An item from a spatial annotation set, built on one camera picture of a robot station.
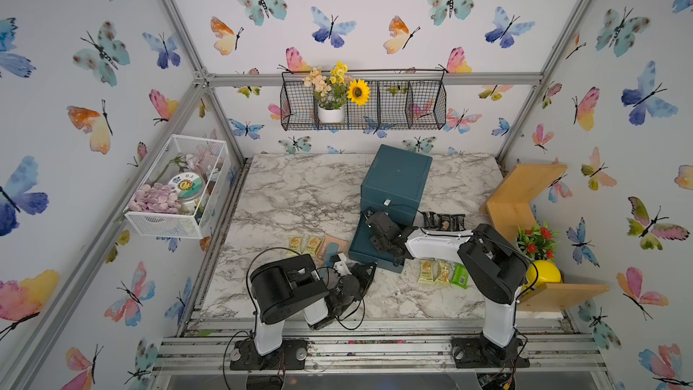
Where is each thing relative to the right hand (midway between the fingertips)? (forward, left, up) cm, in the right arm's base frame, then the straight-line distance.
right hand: (383, 229), depth 96 cm
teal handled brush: (-8, +18, -2) cm, 19 cm away
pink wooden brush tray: (-7, +20, -2) cm, 22 cm away
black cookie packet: (+5, -17, 0) cm, 18 cm away
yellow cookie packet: (-6, +30, -1) cm, 31 cm away
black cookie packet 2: (+5, -23, -1) cm, 23 cm away
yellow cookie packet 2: (-6, +24, -1) cm, 25 cm away
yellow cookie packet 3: (-14, -14, -1) cm, 20 cm away
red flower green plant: (-11, -41, +16) cm, 46 cm away
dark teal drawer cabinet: (+6, -3, +19) cm, 20 cm away
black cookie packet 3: (+5, -27, -1) cm, 28 cm away
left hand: (-14, 0, +2) cm, 14 cm away
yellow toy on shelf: (-19, -42, +14) cm, 48 cm away
